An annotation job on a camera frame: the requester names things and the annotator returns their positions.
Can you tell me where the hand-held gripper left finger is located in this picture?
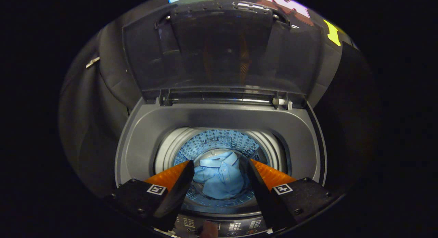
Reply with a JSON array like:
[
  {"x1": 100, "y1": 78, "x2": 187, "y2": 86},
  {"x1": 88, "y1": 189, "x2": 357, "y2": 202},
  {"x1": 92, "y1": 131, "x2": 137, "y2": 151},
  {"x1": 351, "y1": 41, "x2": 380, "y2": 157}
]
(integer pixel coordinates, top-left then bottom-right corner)
[{"x1": 104, "y1": 160, "x2": 195, "y2": 232}]

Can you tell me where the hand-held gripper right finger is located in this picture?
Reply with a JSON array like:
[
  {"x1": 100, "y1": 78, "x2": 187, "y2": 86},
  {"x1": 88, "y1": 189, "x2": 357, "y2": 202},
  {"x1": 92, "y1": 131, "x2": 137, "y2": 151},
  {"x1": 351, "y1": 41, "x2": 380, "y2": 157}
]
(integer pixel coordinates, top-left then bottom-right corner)
[{"x1": 247, "y1": 159, "x2": 344, "y2": 232}]

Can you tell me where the light blue polo shirt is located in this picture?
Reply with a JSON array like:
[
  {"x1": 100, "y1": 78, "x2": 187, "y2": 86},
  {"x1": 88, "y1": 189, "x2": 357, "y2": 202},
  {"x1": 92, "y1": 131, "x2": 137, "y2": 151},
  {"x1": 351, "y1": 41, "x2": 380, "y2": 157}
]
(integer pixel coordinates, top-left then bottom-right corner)
[{"x1": 193, "y1": 151, "x2": 245, "y2": 200}]

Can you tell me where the grey washing machine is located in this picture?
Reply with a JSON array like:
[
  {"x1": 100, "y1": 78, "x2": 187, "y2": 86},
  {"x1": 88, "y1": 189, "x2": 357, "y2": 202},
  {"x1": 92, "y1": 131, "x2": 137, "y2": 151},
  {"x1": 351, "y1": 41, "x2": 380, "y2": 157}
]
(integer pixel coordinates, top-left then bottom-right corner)
[{"x1": 115, "y1": 94, "x2": 327, "y2": 237}]

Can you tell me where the dark transparent washing machine lid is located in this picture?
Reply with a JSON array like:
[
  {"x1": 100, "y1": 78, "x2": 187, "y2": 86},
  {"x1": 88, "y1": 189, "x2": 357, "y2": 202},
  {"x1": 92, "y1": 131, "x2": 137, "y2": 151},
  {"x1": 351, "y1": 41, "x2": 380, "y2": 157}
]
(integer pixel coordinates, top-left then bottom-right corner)
[{"x1": 122, "y1": 0, "x2": 324, "y2": 107}]

